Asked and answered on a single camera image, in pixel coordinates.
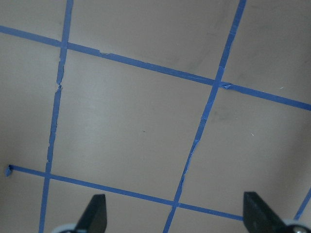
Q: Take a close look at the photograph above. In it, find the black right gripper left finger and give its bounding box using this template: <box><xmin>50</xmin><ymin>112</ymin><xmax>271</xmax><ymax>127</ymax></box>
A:
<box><xmin>75</xmin><ymin>194</ymin><xmax>107</xmax><ymax>233</ymax></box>

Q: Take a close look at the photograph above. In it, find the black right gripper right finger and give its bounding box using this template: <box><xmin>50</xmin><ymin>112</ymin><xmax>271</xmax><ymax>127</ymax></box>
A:
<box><xmin>242</xmin><ymin>192</ymin><xmax>288</xmax><ymax>233</ymax></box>

